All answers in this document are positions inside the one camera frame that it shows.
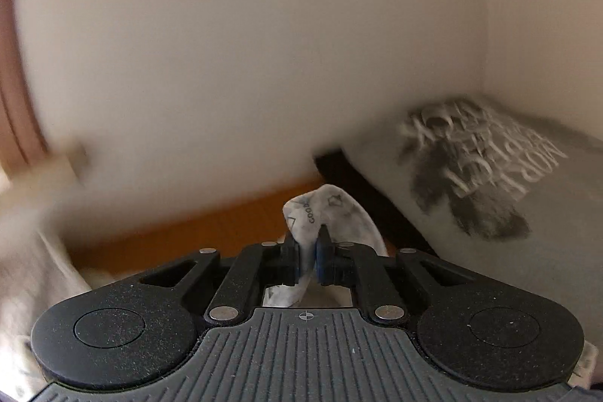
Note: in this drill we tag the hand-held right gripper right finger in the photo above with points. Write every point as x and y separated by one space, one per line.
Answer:
323 264

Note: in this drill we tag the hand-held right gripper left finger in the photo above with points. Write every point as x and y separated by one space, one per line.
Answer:
294 264

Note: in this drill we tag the white patterned garment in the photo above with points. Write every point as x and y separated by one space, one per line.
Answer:
329 205

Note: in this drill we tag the grey printed pillow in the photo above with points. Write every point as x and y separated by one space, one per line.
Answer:
541 275

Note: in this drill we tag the beige window sill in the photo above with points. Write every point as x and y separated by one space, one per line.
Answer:
42 169

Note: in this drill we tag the brown wooden window trim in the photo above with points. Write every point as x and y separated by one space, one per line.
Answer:
19 77

